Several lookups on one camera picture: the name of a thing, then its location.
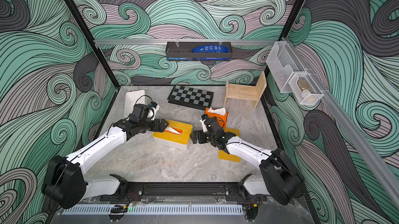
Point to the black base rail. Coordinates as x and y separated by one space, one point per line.
232 191

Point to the blue object in basket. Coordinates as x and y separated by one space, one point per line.
211 49

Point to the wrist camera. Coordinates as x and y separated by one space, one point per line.
202 119
154 108

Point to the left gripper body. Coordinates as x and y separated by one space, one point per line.
153 126

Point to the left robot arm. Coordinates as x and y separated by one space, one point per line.
65 182

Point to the aluminium wall rail back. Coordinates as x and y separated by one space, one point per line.
178 41

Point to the clear plastic wall bin large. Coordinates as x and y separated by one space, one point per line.
283 62

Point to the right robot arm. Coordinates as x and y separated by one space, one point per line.
279 179

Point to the black wall shelf basket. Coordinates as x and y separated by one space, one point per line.
183 52

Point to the aluminium wall rail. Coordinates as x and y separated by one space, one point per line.
178 41
374 161

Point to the clear plastic wall bin small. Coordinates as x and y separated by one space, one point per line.
304 89

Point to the black chessboard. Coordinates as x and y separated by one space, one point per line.
190 97

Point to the yellow bamboo lid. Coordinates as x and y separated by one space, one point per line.
229 157
186 129

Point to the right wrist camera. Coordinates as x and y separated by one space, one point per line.
202 119

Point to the aluminium wall rail right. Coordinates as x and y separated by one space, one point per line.
374 161

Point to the white tissue box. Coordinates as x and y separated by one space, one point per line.
174 141
132 98

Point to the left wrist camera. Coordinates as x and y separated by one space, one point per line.
154 108

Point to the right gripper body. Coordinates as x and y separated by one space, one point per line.
201 136

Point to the orange tissue pack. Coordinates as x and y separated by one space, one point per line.
220 114
173 131

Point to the small wooden chair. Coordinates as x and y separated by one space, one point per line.
246 92

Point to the white slotted cable duct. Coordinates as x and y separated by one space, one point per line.
159 209

